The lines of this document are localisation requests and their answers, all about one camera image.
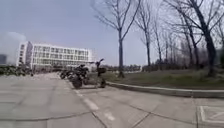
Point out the row of bare trees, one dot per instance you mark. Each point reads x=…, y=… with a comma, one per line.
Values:
x=120, y=50

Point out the row of parked motorbikes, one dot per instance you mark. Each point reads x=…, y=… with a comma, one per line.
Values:
x=78, y=78

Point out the grey kerb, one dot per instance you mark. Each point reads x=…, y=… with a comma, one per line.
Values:
x=160, y=90

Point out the grass slope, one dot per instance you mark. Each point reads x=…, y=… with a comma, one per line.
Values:
x=166, y=78

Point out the white building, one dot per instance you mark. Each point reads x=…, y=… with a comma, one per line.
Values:
x=56, y=55

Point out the grey slab pavement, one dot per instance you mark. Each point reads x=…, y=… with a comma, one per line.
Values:
x=40, y=100

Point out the row of bushes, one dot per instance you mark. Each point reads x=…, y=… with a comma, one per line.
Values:
x=13, y=70

